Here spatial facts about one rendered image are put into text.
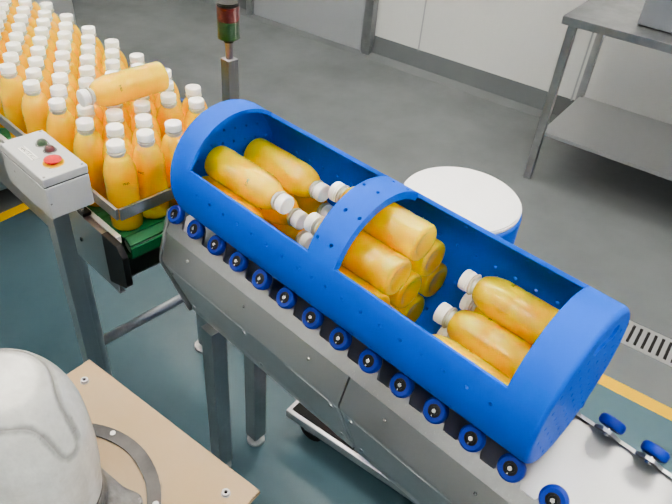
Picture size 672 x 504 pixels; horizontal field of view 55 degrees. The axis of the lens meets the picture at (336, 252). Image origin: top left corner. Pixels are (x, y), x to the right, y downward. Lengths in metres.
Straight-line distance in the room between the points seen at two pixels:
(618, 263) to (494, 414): 2.40
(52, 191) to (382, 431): 0.83
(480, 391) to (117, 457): 0.53
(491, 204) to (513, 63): 3.11
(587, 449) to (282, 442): 1.24
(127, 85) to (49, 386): 0.99
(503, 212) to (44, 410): 1.06
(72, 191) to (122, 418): 0.59
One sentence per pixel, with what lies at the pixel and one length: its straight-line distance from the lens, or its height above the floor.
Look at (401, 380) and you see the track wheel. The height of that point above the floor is 0.97.
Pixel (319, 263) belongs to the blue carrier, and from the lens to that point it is 1.09.
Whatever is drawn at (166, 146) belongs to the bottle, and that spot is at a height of 1.07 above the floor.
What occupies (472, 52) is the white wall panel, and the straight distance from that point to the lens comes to 4.68.
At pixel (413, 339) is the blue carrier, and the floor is 1.12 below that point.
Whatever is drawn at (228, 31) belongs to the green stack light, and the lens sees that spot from 1.90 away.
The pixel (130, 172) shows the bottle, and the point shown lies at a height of 1.05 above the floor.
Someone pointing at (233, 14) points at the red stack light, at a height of 1.23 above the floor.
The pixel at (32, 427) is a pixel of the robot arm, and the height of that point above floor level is 1.25.
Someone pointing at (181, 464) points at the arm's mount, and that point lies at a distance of 1.00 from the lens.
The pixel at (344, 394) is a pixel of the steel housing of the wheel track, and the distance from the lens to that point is 1.25.
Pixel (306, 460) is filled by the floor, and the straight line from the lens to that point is 2.20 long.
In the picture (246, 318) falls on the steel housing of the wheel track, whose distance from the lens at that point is 1.39.
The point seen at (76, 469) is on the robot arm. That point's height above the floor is 1.17.
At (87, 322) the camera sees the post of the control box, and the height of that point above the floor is 0.60.
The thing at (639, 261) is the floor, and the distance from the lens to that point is 3.39.
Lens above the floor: 1.83
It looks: 38 degrees down
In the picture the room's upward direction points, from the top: 5 degrees clockwise
